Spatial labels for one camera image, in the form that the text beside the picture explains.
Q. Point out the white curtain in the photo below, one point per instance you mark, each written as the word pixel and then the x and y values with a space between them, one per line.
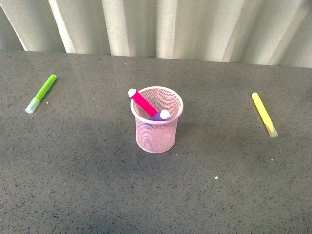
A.
pixel 266 32

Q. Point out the green highlighter pen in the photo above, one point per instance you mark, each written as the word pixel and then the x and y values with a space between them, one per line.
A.
pixel 40 94

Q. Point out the purple highlighter pen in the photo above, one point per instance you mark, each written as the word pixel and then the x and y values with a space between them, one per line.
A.
pixel 160 116

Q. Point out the yellow highlighter pen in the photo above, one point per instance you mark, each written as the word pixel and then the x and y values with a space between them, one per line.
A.
pixel 264 115

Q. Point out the pink mesh cup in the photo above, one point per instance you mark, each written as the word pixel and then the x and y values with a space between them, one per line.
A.
pixel 157 136

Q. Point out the pink highlighter pen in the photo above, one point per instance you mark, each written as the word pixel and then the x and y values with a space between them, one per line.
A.
pixel 142 102

